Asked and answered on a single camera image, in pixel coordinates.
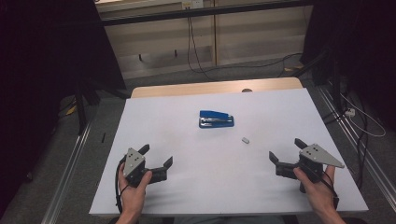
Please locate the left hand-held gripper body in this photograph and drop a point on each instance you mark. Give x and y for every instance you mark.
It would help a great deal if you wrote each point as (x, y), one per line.
(134, 161)

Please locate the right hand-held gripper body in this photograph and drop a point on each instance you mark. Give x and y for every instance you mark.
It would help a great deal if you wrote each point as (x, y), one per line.
(314, 155)

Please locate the grey strip of staples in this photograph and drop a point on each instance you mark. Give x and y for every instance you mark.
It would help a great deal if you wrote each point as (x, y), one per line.
(245, 140)

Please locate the blue stapler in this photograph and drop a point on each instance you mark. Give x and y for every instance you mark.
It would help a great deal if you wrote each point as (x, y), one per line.
(216, 119)

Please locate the person's left hand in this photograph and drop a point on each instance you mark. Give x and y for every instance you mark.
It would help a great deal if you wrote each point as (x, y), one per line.
(132, 199)

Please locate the person's right hand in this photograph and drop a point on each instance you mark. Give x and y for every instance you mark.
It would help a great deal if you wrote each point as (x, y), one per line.
(320, 196)

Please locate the small black floor item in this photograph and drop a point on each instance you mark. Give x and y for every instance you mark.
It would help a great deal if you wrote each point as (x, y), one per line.
(103, 137)

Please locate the white table cover sheet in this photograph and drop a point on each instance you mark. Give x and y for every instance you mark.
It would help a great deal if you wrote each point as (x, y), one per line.
(211, 174)

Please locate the white plug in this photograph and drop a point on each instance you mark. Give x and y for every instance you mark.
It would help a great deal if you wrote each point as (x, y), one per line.
(350, 112)

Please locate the black metal stand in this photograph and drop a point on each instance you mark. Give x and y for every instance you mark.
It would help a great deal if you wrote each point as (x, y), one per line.
(81, 105)
(334, 81)

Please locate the dark table grommet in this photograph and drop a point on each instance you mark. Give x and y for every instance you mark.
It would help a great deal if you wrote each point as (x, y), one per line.
(247, 90)

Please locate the yellow floor tape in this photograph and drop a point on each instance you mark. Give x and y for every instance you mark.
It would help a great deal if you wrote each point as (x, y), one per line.
(72, 110)
(294, 67)

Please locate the person's grey trousers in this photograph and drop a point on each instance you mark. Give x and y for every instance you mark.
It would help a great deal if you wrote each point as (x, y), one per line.
(227, 220)

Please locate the light wooden table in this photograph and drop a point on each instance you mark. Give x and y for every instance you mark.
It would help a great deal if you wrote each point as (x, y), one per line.
(202, 88)

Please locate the black caster wheel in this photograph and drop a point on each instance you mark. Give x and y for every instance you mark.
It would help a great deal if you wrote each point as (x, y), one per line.
(29, 177)

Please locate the black curtain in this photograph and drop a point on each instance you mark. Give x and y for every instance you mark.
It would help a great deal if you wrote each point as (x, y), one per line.
(361, 37)
(37, 77)

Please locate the black horizontal bar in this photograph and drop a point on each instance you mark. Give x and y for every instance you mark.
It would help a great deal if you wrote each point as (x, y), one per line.
(202, 12)

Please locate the aluminium floor rail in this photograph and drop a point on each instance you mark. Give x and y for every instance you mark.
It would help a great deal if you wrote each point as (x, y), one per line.
(67, 177)
(355, 137)

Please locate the white wall socket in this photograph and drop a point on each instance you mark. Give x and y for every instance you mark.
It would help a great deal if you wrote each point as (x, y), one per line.
(192, 4)

